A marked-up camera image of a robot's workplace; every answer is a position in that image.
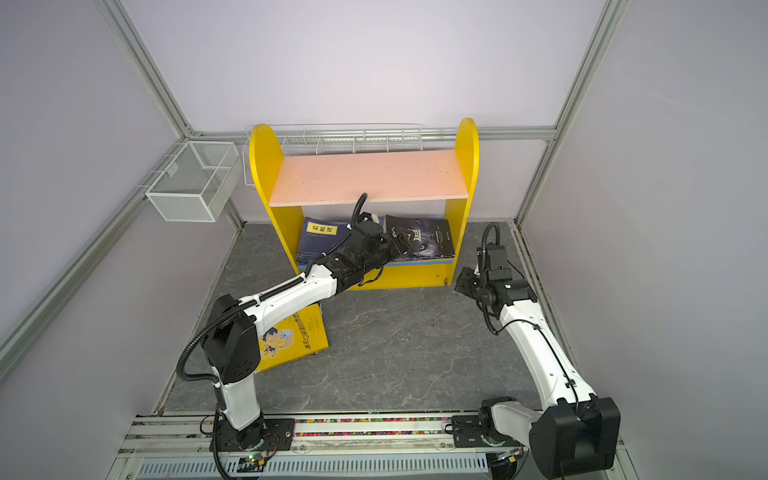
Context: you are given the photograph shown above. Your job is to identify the white mesh box basket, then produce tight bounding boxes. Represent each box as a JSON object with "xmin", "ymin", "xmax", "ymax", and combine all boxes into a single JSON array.
[{"xmin": 145, "ymin": 141, "xmax": 242, "ymax": 223}]

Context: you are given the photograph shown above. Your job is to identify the black corrugated cable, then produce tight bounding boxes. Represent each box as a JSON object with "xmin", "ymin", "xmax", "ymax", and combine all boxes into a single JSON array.
[{"xmin": 175, "ymin": 299, "xmax": 253, "ymax": 383}]

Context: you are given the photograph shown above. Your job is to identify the black book white characters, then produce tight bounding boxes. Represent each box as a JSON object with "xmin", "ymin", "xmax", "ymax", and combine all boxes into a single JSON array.
[{"xmin": 384, "ymin": 215, "xmax": 456, "ymax": 264}]

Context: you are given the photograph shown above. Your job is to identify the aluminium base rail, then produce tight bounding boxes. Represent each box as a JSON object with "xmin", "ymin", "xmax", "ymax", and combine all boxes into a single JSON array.
[{"xmin": 116, "ymin": 409, "xmax": 625, "ymax": 460}]

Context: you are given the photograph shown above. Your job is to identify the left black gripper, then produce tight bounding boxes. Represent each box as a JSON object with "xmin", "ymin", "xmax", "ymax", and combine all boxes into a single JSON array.
[{"xmin": 362, "ymin": 226, "xmax": 415, "ymax": 274}]

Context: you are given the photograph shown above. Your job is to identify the white wire rack basket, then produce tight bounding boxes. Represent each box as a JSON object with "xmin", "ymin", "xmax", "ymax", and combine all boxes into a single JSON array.
[{"xmin": 270, "ymin": 124, "xmax": 426, "ymax": 156}]

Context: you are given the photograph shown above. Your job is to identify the yellow wooden bookshelf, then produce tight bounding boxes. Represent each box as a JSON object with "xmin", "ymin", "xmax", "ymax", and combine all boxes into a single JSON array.
[{"xmin": 247, "ymin": 118, "xmax": 480, "ymax": 262}]

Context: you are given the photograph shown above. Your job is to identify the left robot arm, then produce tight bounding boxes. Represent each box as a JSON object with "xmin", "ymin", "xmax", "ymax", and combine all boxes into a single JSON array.
[{"xmin": 176, "ymin": 217, "xmax": 414, "ymax": 450}]

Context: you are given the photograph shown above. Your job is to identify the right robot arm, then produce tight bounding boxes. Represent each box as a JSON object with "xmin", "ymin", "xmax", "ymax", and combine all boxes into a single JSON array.
[{"xmin": 455, "ymin": 243, "xmax": 621, "ymax": 479}]

